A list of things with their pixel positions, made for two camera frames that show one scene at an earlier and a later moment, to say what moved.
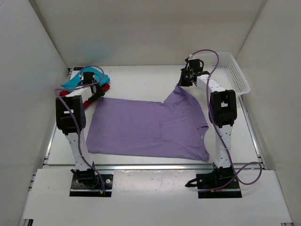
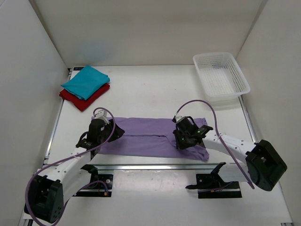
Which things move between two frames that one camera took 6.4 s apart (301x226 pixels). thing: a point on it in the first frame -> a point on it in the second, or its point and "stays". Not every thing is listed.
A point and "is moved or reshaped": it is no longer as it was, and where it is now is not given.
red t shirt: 105,88 stays
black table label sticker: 78,68 stays
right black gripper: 182,83 -> 179,145
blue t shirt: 99,79 stays
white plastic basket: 227,72 stays
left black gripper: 100,92 -> 118,133
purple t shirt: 170,129 is moved or reshaped
